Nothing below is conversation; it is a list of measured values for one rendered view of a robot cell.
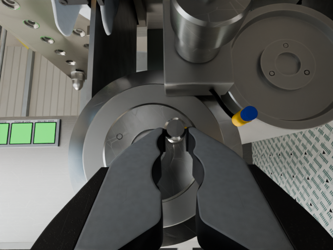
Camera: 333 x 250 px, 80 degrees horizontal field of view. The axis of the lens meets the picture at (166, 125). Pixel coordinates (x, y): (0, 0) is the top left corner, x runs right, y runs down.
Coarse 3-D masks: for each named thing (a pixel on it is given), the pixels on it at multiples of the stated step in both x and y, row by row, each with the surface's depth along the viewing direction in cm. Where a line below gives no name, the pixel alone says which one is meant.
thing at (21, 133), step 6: (12, 126) 50; (18, 126) 50; (24, 126) 50; (30, 126) 50; (12, 132) 50; (18, 132) 50; (24, 132) 50; (30, 132) 50; (12, 138) 50; (18, 138) 50; (24, 138) 50; (30, 138) 50
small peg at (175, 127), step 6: (168, 120) 12; (174, 120) 12; (180, 120) 12; (168, 126) 12; (174, 126) 12; (180, 126) 12; (168, 132) 12; (174, 132) 12; (180, 132) 12; (168, 138) 13; (174, 138) 12; (180, 138) 12
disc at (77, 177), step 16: (128, 80) 18; (144, 80) 18; (160, 80) 18; (96, 96) 18; (112, 96) 18; (208, 96) 18; (96, 112) 18; (224, 112) 17; (80, 128) 17; (224, 128) 17; (80, 144) 17; (240, 144) 17; (80, 160) 17; (80, 176) 17; (192, 224) 16; (176, 240) 16
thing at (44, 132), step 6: (36, 126) 50; (42, 126) 50; (48, 126) 50; (54, 126) 50; (36, 132) 50; (42, 132) 50; (48, 132) 50; (54, 132) 50; (36, 138) 50; (42, 138) 50; (48, 138) 50; (54, 138) 50
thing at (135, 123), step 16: (128, 112) 15; (144, 112) 15; (160, 112) 15; (176, 112) 15; (112, 128) 15; (128, 128) 15; (144, 128) 15; (112, 144) 15; (128, 144) 15; (176, 144) 15; (176, 160) 15; (192, 160) 15; (176, 176) 15; (192, 176) 14; (176, 192) 14
